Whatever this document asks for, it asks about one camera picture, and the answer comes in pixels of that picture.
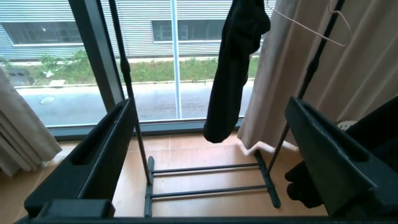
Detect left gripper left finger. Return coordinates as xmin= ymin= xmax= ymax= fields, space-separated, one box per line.
xmin=24 ymin=98 xmax=138 ymax=216

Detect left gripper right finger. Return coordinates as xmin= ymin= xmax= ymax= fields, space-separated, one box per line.
xmin=284 ymin=96 xmax=398 ymax=218

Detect black shirt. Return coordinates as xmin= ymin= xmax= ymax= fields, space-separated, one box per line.
xmin=284 ymin=95 xmax=398 ymax=210

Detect black shorts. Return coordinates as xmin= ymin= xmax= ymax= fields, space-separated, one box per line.
xmin=203 ymin=0 xmax=272 ymax=144

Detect pink clothes hanger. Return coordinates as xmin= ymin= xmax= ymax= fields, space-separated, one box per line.
xmin=266 ymin=0 xmax=353 ymax=47

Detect white laundry basket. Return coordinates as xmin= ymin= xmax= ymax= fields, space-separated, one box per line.
xmin=336 ymin=120 xmax=358 ymax=132

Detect black clothes rack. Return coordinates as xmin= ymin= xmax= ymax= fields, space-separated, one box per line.
xmin=107 ymin=0 xmax=346 ymax=218

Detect beige curtain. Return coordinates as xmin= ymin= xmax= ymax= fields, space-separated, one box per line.
xmin=237 ymin=0 xmax=398 ymax=156
xmin=0 ymin=67 xmax=63 ymax=177

